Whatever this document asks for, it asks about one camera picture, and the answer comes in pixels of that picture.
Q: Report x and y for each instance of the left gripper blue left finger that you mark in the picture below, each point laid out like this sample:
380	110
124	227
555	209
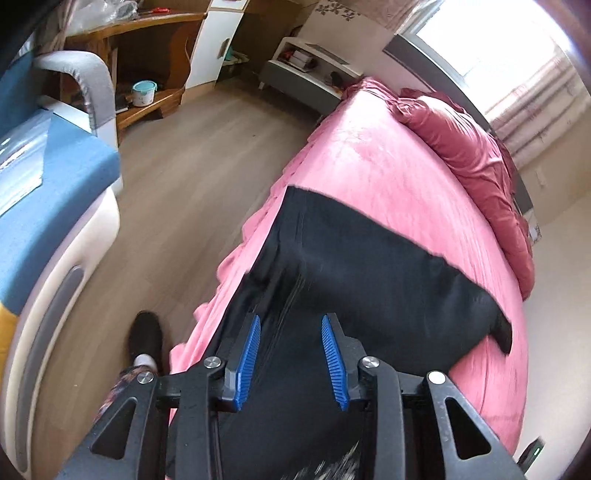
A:
240	365

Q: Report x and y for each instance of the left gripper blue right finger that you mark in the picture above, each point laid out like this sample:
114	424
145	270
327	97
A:
342	354

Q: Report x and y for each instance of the black pants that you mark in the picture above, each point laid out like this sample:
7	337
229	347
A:
416	317

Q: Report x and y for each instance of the black slipper foot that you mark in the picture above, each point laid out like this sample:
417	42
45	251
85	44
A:
145	342

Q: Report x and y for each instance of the pink bed sheet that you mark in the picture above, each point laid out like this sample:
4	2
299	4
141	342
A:
364	157

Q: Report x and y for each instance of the dark pink duvet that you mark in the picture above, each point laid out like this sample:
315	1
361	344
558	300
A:
482	165

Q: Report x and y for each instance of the white grey bedside shelf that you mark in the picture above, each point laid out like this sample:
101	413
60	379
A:
309	74

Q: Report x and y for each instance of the white teal lidded pot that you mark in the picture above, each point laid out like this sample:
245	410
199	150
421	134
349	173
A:
143	93

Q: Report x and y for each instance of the wooden corner desk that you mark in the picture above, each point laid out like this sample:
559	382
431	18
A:
154	46

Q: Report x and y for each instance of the white drawer cabinet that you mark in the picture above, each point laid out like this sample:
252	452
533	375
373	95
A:
213	40

